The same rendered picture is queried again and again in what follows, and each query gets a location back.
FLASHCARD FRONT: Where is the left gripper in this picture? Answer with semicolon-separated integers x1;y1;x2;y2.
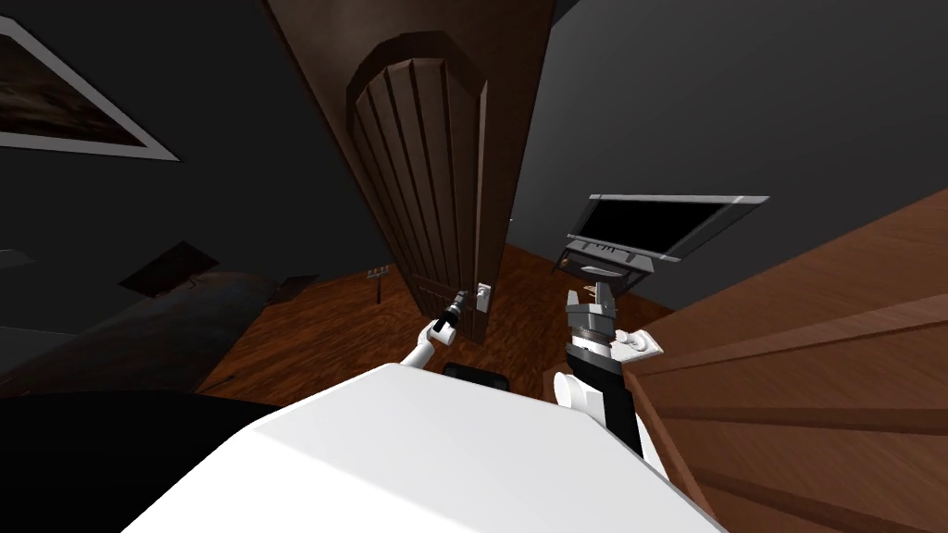
435;290;471;333

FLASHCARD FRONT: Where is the dark picture with white frame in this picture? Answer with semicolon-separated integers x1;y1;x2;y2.
0;14;181;164

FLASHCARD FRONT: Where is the black television on stand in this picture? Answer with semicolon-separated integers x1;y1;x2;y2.
554;193;771;299

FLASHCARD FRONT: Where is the white door handle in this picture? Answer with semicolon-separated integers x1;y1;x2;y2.
613;328;665;365

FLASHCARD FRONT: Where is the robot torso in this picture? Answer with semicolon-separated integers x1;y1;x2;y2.
121;361;730;533

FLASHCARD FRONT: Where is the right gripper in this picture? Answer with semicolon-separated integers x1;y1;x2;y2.
566;282;618;351

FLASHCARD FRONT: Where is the dark brown arched door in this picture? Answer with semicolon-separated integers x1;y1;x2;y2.
345;31;492;346

